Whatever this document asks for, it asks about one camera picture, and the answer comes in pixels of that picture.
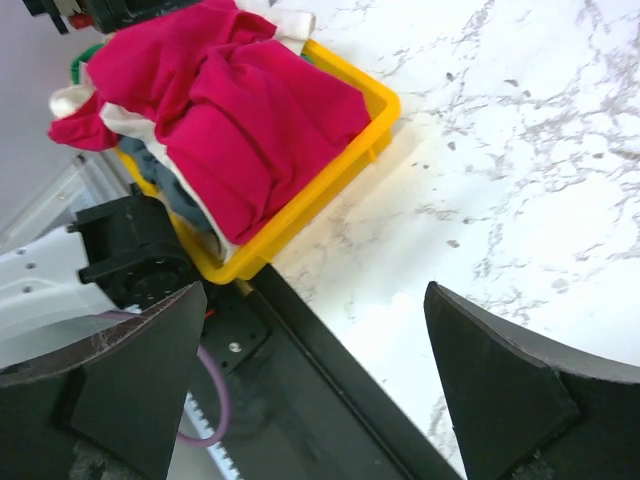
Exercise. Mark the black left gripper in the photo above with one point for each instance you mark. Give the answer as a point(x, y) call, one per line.
point(105, 16)

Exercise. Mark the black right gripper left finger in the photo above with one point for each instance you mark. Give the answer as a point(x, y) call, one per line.
point(107, 406)

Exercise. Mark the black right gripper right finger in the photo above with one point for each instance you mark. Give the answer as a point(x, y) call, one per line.
point(524, 406)

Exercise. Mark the magenta red t shirt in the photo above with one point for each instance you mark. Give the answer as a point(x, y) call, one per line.
point(246, 122)

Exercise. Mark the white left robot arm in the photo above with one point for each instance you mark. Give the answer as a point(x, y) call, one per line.
point(115, 260)

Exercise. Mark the green garment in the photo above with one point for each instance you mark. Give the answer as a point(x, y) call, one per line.
point(81, 60)

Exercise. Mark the grey blue t shirt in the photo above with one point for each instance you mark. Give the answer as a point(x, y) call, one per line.
point(165, 182)

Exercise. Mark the cream white t shirt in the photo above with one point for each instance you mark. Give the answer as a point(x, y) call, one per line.
point(293, 29)

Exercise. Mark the yellow plastic bin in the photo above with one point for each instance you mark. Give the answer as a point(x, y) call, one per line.
point(384, 108)

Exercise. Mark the white slotted cable duct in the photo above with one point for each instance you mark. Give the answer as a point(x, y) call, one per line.
point(210, 435)

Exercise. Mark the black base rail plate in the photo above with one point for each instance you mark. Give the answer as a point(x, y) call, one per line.
point(302, 406)

